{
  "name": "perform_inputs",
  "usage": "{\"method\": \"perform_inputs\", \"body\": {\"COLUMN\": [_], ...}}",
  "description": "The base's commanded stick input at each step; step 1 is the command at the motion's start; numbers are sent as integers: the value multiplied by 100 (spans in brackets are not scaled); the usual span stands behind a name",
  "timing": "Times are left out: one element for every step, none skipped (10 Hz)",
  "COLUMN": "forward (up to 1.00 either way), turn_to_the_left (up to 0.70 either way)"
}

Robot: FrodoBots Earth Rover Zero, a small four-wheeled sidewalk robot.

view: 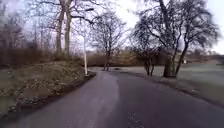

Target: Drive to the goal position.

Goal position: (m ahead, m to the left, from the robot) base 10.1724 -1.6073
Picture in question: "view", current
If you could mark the distant brown tree line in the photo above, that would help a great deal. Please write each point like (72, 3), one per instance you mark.
(123, 58)

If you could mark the slender bare tree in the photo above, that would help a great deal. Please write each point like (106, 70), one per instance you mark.
(107, 50)

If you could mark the small dark bushy tree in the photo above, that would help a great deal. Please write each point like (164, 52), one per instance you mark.
(148, 65)

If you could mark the dark grey asphalt path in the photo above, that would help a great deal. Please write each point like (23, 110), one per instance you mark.
(133, 103)

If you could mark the large thick-trunked bare tree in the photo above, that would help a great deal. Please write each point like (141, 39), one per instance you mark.
(168, 65)

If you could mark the grass bank with dead leaves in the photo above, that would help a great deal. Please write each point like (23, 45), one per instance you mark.
(40, 81)

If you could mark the pale green grass field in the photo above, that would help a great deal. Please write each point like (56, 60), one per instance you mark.
(200, 75)

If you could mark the brown bare brushwood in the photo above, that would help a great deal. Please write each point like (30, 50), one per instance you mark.
(23, 55)

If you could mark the pale lamp post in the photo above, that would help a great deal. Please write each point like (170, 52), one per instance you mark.
(85, 56)

